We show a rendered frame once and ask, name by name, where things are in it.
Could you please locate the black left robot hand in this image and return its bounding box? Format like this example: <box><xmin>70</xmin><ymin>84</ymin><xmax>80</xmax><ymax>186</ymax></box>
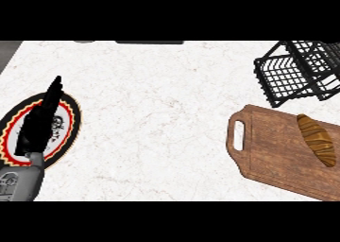
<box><xmin>14</xmin><ymin>75</ymin><xmax>65</xmax><ymax>158</ymax></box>

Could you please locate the brown wooden cutting board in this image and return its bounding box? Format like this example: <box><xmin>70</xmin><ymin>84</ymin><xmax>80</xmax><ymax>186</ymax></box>
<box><xmin>226</xmin><ymin>104</ymin><xmax>340</xmax><ymax>202</ymax></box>

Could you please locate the oval black red white placemat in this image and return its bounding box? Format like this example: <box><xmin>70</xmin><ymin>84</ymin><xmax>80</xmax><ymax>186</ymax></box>
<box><xmin>0</xmin><ymin>92</ymin><xmax>85</xmax><ymax>173</ymax></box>

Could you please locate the black wire tiered basket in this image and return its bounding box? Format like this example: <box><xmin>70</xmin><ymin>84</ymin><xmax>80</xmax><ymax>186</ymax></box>
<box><xmin>252</xmin><ymin>40</ymin><xmax>340</xmax><ymax>109</ymax></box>

